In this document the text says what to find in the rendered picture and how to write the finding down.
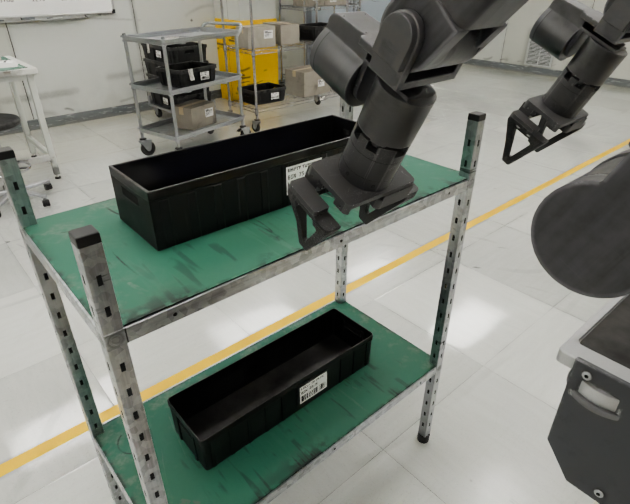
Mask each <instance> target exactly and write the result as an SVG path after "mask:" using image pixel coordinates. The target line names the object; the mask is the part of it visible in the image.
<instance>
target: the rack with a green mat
mask: <svg viewBox="0 0 630 504"><path fill-rule="evenodd" d="M485 119H486V113H483V112H478V111H474V112H471V113H469V114H468V120H467V126H466V132H465V139H464V145H463V151H462V158H461V164H460V170H459V171H457V170H454V169H451V168H448V167H444V166H441V165H438V164H435V163H432V162H429V161H425V160H422V159H419V158H416V157H413V156H410V155H407V154H406V155H405V157H404V159H403V160H402V162H401V165H402V166H403V167H404V168H405V169H406V170H407V171H408V172H409V173H410V174H411V175H412V176H413V177H414V182H413V183H414V184H415V185H416V186H417V187H418V191H417V193H416V195H415V196H414V197H413V198H412V199H410V200H408V201H406V202H405V203H403V204H401V205H399V206H397V207H396V208H394V209H392V210H390V211H389V212H387V213H385V214H383V215H382V216H380V217H378V218H377V219H375V220H373V221H372V222H370V223H368V224H364V223H363V221H362V220H361V219H360V218H359V209H360V206H359V207H356V208H354V209H351V210H350V212H349V214H348V215H346V214H343V213H342V212H341V211H340V210H339V209H338V208H337V207H336V206H335V205H334V204H333V202H334V200H335V197H334V196H333V195H332V194H331V193H330V192H326V193H324V194H321V195H320V196H321V197H322V199H323V200H324V201H325V202H326V203H327V204H328V205H329V208H328V212H329V213H330V214H331V215H332V216H333V218H334V219H335V220H336V221H337V222H338V223H339V224H340V226H341V228H340V229H339V230H338V231H336V232H335V233H333V234H332V235H330V236H329V237H327V238H326V239H324V240H323V241H321V242H320V243H318V244H317V245H316V246H314V247H313V248H311V249H309V250H308V251H306V250H305V249H304V248H303V247H302V246H301V244H300V243H299V238H298V230H297V222H296V217H295V214H294V211H293V208H292V205H289V206H286V207H284V208H281V209H278V210H275V211H272V212H269V213H266V214H264V215H261V216H258V217H255V218H252V219H249V220H246V221H244V222H241V223H238V224H235V225H232V226H229V227H226V228H224V229H221V230H218V231H215V232H212V233H209V234H206V235H204V236H201V237H198V238H195V239H192V240H189V241H186V242H184V243H181V244H178V245H175V246H172V247H169V248H166V249H164V250H161V251H157V250H156V249H155V248H154V247H153V246H152V245H150V244H149V243H148V242H147V241H146V240H145V239H143V238H142V237H141V236H140V235H139V234H138V233H136V232H135V231H134V230H133V229H132V228H131V227H129V226H128V225H127V224H126V223H125V222H124V221H122V220H121V219H120V215H119V211H118V206H117V202H116V198H112V199H108V200H104V201H101V202H97V203H93V204H90V205H86V206H82V207H79V208H75V209H71V210H68V211H64V212H60V213H56V214H53V215H49V216H45V217H42V218H38V219H36V218H35V215H34V211H33V208H32V205H31V202H30V199H29V196H28V193H27V190H26V187H25V184H24V180H23V177H22V174H21V171H20V168H19V165H18V162H17V159H16V156H15V153H14V150H13V149H12V148H11V147H10V146H7V147H2V148H0V175H1V178H2V181H3V184H4V187H5V190H6V193H7V195H8V198H9V201H10V204H11V207H12V210H13V213H14V216H15V219H16V221H17V224H18V227H19V230H20V233H21V236H22V239H23V242H24V245H25V247H26V250H27V253H28V256H29V259H30V262H31V265H32V268H33V271H34V273H35V276H36V279H37V282H38V285H39V288H40V291H41V294H42V297H43V299H44V302H45V305H46V308H47V311H48V314H49V317H50V320H51V322H52V325H53V328H54V331H55V334H56V337H57V340H58V343H59V346H60V348H61V351H62V354H63V357H64V360H65V363H66V366H67V369H68V372H69V374H70V377H71V380H72V383H73V386H74V389H75V392H76V395H77V398H78V400H79V403H80V406H81V409H82V412H83V415H84V418H85V421H86V424H87V426H88V429H89V432H90V435H91V438H92V441H93V444H94V447H95V450H96V452H97V455H98V458H99V461H100V464H101V467H102V470H103V473H104V476H105V478H106V481H107V484H108V487H109V490H110V493H111V496H112V499H113V502H114V504H268V503H270V502H271V501H272V500H274V499H275V498H276V497H277V496H279V495H280V494H281V493H283V492H284V491H285V490H286V489H288V488H289V487H290V486H292V485H293V484H294V483H295V482H297V481H298V480H299V479H301V478H302V477H303V476H304V475H306V474H307V473H308V472H310V471H311V470H312V469H313V468H315V467H316V466H317V465H319V464H320V463H321V462H322V461H324V460H325V459H326V458H328V457H329V456H330V455H331V454H333V453H334V452H335V451H337V450H338V449H339V448H340V447H342V446H343V445H344V444H346V443H347V442H348V441H350V440H351V439H352V438H353V437H355V436H356V435H357V434H359V433H360V432H361V431H362V430H364V429H365V428H366V427H368V426H369V425H370V424H371V423H373V422H374V421H375V420H377V419H378V418H379V417H380V416H382V415H383V414H384V413H386V412H387V411H388V410H389V409H391V408H392V407H393V406H395V405H396V404H397V403H398V402H400V401H401V400H402V399H404V398H405V397H406V396H407V395H409V394H410V393H411V392H413V391H414V390H415V389H416V388H418V387H419V386H420V385H422V384H423V383H424V382H426V385H425V391H424V398H423V404H422V410H421V417H420V423H419V429H418V435H417V440H418V441H419V442H420V443H423V444H425V443H428V441H429V437H430V430H431V424H432V419H433V413H434V407H435V402H436V396H437V391H438V385H439V379H440V374H441V369H442V362H443V357H444V351H445V345H446V340H447V334H448V328H449V323H450V317H451V311H452V306H453V300H454V294H455V289H456V283H457V277H458V272H459V266H460V260H461V255H462V249H463V243H464V238H465V232H466V226H467V221H468V215H469V209H470V204H471V198H472V192H473V187H474V182H475V176H476V170H477V164H478V159H479V153H480V147H481V142H482V136H483V130H484V125H485ZM453 196H455V202H454V208H453V214H452V221H451V227H450V233H449V240H448V246H447V252H446V259H445V265H444V271H443V278H442V284H441V290H440V297H439V303H438V309H437V316H436V322H435V328H434V335H433V341H432V347H431V353H430V355H429V354H428V353H426V352H425V351H423V350H422V349H420V348H418V347H417V346H415V345H414V344H412V343H411V342H409V341H407V340H406V339H404V338H403V337H401V336H400V335H398V334H396V333H395V332H393V331H392V330H390V329H389V328H387V327H385V326H384V325H382V324H381V323H379V322H378V321H376V320H374V319H373V318H371V317H370V316H368V315H367V314H365V313H363V312H362V311H360V310H359V309H357V308H355V307H354V306H352V305H351V304H349V303H348V302H346V283H347V258H348V243H350V242H353V241H355V240H357V239H359V238H362V237H364V236H366V235H368V234H370V233H373V232H375V231H377V230H379V229H382V228H384V227H386V226H388V225H390V224H393V223H395V222H397V221H399V220H402V219H404V218H406V217H408V216H410V215H413V214H415V213H417V212H419V211H422V210H424V209H426V208H428V207H430V206H433V205H435V204H437V203H439V202H442V201H444V200H446V199H448V198H450V197H453ZM335 249H336V270H335V301H334V302H332V303H330V304H328V305H326V306H324V307H322V308H320V309H319V310H317V311H315V312H313V313H311V314H309V315H307V316H305V317H304V318H302V319H300V320H298V321H296V322H294V323H292V324H290V325H289V326H287V327H285V328H283V329H281V330H279V331H277V332H275V333H274V334H272V335H270V336H268V337H266V338H264V339H262V340H260V341H259V342H257V343H255V344H253V345H251V346H249V347H247V348H245V349H244V350H242V351H240V352H238V353H236V354H234V355H232V356H230V357H229V358H227V359H225V360H223V361H221V362H219V363H217V364H215V365H213V366H212V367H210V368H208V369H206V370H204V371H202V372H200V373H198V374H197V375H195V376H193V377H191V378H189V379H187V380H185V381H183V382H182V383H180V384H178V385H176V386H174V387H172V388H170V389H168V390H167V391H165V392H163V393H161V394H159V395H157V396H155V397H153V398H152V399H150V400H148V401H146V402H144V403H143V402H142V398H141V394H140V390H139V386H138V382H137V378H136V374H135V370H134V366H133V362H132V358H131V354H130V351H129V347H128V343H129V342H131V341H133V340H135V339H137V338H140V337H142V336H144V335H146V334H148V333H151V332H153V331H155V330H157V329H160V328H162V327H164V326H166V325H168V324H171V323H173V322H175V321H177V320H180V319H182V318H184V317H186V316H188V315H191V314H193V313H195V312H197V311H200V310H202V309H204V308H206V307H208V306H211V305H213V304H215V303H217V302H220V301H222V300H224V299H226V298H228V297H231V296H233V295H235V294H237V293H240V292H242V291H244V290H246V289H248V288H251V287H253V286H255V285H257V284H259V283H262V282H264V281H266V280H268V279H271V278H273V277H275V276H277V275H279V274H282V273H284V272H286V271H288V270H291V269H293V268H295V267H297V266H299V265H302V264H304V263H306V262H308V261H311V260H313V259H315V258H317V257H319V256H322V255H324V254H326V253H328V252H331V251H333V250H335ZM57 285H58V286H59V287H60V289H61V290H62V292H63V293H64V294H65V296H66V297H67V298H68V300H69V301H70V302H71V304H72V305H73V306H74V308H75V309H76V310H77V312H78V313H79V315H80V316H81V317H82V319H83V320H84V321H85V323H86V324H87V325H88V327H89V328H90V329H91V331H92V332H93V333H94V335H95V336H96V338H97V339H98V340H99V342H100V344H101V348H102V351H103V355H104V358H105V362H106V365H107V369H108V372H109V375H110V379H111V382H112V386H113V389H114V393H115V396H116V400H117V403H118V407H119V410H120V413H121V415H120V416H118V417H116V418H114V419H112V420H110V421H108V422H107V423H105V424H103V425H102V422H101V419H100V416H99V413H98V410H97V407H96V404H95V400H94V397H93V394H92V391H91V388H90V385H89V382H88V379H87V376H86V373H85V369H84V366H83V363H82V360H81V357H80V354H79V351H78V348H77V345H76V342H75V338H74V335H73V332H72V329H71V326H70V323H69V320H68V317H67V314H66V311H65V308H64V304H63V301H62V298H61V295H60V292H59V289H58V286H57ZM331 309H337V310H338V311H340V312H341V313H343V314H345V315H346V316H348V317H349V318H351V319H352V320H354V321H355V322H357V323H358V324H360V325H361V326H363V327H364V328H366V329H367V330H369V331H370V332H372V333H373V339H372V340H371V349H370V358H369V363H368V364H367V365H366V366H364V367H362V368H361V369H359V370H358V371H356V372H355V373H354V374H352V375H350V376H349V377H347V378H346V379H344V380H343V381H342V382H341V383H338V384H337V385H335V386H334V387H332V388H331V389H329V390H328V391H326V392H325V393H323V394H322V395H320V396H319V397H317V398H316V399H315V400H313V401H312V402H310V403H309V404H307V405H306V406H304V407H303V408H301V409H300V410H298V411H297V412H295V413H294V414H292V415H291V416H289V417H288V418H286V419H285V420H284V421H282V422H280V423H279V424H277V425H276V426H274V427H273V428H271V429H270V430H269V431H267V432H265V433H264V434H262V435H261V436H259V437H258V438H256V439H255V440H253V442H251V443H249V444H247V445H246V446H244V447H243V448H241V449H240V450H238V451H237V452H235V454H233V455H231V456H229V457H228V458H226V459H225V460H223V461H222V462H220V463H219V464H217V466H215V467H213V468H212V469H210V470H205V468H204V467H203V466H202V464H201V463H200V462H199V461H197V460H196V458H195V455H194V454H193V453H192V451H191V450H190V449H189V447H188V446H187V445H186V443H185V442H184V441H183V440H181V439H180V437H179V434H178V433H177V432H176V429H175V425H174V421H173V417H172V413H171V409H170V407H169V406H168V402H167V400H168V398H169V397H171V396H173V395H175V394H176V393H178V392H180V391H182V390H184V389H186V388H188V387H189V386H191V385H193V384H195V383H197V382H199V381H201V380H203V379H204V378H206V377H208V376H210V375H212V374H214V373H216V372H217V371H219V370H221V369H223V368H225V367H227V366H229V365H230V364H232V363H234V362H236V361H238V360H240V359H241V358H243V357H245V356H247V355H249V354H251V353H253V352H254V351H256V350H258V349H260V348H262V347H264V346H265V345H267V344H269V343H271V342H273V341H275V340H276V339H278V338H280V337H282V336H284V335H286V334H287V333H289V332H291V331H293V330H295V329H296V328H298V327H300V326H302V325H304V324H306V323H307V322H309V321H311V320H313V319H315V318H316V317H318V316H320V315H322V314H324V313H325V312H327V311H329V310H331Z"/></svg>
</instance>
